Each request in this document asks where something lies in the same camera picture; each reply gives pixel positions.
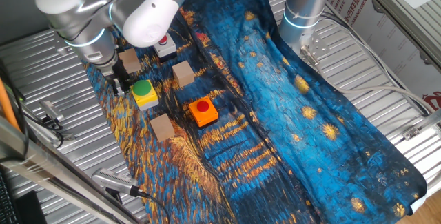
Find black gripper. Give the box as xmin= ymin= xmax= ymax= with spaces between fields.
xmin=109 ymin=58 xmax=132 ymax=97

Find yellow box green button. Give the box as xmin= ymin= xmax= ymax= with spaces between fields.
xmin=130 ymin=79 xmax=160 ymax=112

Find grey box red button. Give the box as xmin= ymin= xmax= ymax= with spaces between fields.
xmin=152 ymin=32 xmax=178 ymax=63

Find orange box red button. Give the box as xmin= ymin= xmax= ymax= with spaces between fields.
xmin=188 ymin=96 xmax=220 ymax=128

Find light wooden cube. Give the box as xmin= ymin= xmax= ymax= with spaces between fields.
xmin=149 ymin=112 xmax=176 ymax=143
xmin=171 ymin=60 xmax=196 ymax=88
xmin=118 ymin=47 xmax=142 ymax=74

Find orange pole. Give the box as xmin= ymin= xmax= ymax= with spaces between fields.
xmin=0 ymin=77 xmax=21 ymax=132

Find black electronic device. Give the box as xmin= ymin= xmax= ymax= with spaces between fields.
xmin=0 ymin=168 xmax=48 ymax=224

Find starry night painted cloth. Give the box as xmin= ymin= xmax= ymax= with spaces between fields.
xmin=82 ymin=0 xmax=428 ymax=224

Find white panel red print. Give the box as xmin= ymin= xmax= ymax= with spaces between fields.
xmin=323 ymin=0 xmax=441 ymax=114

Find aluminium camera mount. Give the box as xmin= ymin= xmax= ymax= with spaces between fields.
xmin=32 ymin=115 xmax=76 ymax=142

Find small silver camera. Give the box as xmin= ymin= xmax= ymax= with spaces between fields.
xmin=39 ymin=100 xmax=65 ymax=122

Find black small camera cable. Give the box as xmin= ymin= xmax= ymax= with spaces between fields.
xmin=40 ymin=116 xmax=65 ymax=149

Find large silver camera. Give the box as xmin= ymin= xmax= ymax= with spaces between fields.
xmin=91 ymin=167 xmax=139 ymax=197

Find black large camera cable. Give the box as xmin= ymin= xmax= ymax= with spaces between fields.
xmin=130 ymin=185 xmax=172 ymax=224

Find aluminium frame bar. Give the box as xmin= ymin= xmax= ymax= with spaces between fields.
xmin=0 ymin=115 xmax=145 ymax=224

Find grey base hose cable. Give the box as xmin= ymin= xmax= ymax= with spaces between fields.
xmin=299 ymin=44 xmax=437 ymax=116

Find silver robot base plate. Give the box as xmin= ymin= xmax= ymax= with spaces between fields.
xmin=298 ymin=32 xmax=331 ymax=59

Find aluminium frame rail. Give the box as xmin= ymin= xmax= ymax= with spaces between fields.
xmin=353 ymin=0 xmax=441 ymax=68

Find aluminium profile bracket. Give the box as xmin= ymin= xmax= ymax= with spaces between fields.
xmin=402 ymin=108 xmax=441 ymax=141

